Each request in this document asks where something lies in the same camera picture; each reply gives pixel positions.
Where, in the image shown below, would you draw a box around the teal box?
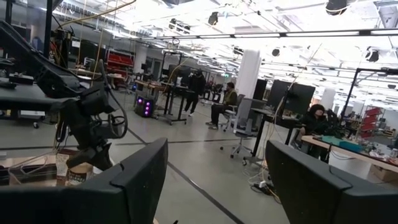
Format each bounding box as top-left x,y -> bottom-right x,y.
322,135 -> 363,153

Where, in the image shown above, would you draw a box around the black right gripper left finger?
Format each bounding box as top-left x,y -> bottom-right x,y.
0,138 -> 169,224

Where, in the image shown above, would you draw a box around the tan lid jar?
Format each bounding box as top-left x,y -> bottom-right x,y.
67,161 -> 94,187

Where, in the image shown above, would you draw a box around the black standing desk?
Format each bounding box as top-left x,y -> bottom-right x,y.
155,83 -> 191,126

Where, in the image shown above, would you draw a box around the computer tower purple lights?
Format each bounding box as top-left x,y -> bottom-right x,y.
134,95 -> 155,118

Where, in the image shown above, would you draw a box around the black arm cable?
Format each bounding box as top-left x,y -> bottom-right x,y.
98,58 -> 129,140

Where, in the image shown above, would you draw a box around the yellow hanging cable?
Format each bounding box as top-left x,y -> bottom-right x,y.
58,0 -> 137,29

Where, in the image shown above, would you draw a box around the red shelf rack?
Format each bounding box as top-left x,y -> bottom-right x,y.
106,51 -> 135,78

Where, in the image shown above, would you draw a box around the power strip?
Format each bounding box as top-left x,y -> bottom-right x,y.
253,180 -> 274,197

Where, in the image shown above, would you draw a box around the brown white sachet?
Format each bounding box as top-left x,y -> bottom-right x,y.
55,152 -> 70,187

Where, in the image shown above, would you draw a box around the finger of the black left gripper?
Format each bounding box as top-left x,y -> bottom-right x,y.
66,148 -> 98,169
93,146 -> 114,172

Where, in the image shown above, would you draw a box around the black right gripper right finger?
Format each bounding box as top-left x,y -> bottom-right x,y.
265,139 -> 398,224

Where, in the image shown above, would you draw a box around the red bin rack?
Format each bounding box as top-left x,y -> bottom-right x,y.
360,107 -> 383,139

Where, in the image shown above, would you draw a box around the black monitor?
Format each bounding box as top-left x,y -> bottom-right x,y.
252,78 -> 268,101
266,80 -> 317,115

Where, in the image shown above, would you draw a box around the grey office chair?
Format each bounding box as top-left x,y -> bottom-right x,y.
220,98 -> 266,159

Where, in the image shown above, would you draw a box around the long ceiling light bar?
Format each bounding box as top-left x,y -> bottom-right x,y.
136,28 -> 398,40

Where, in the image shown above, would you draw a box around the black metal frame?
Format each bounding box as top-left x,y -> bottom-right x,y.
340,67 -> 398,119

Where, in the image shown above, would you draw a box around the clear plastic container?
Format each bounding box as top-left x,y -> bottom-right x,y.
0,151 -> 94,187

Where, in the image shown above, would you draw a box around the cardboard box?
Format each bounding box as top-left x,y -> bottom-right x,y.
369,164 -> 398,183

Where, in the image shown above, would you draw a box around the person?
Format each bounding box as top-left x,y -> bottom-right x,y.
292,104 -> 331,159
205,82 -> 239,131
183,68 -> 206,118

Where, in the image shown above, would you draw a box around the white column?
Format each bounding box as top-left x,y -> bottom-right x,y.
235,49 -> 262,100
320,88 -> 336,110

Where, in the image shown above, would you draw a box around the wooden table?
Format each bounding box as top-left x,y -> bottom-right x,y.
300,134 -> 398,174

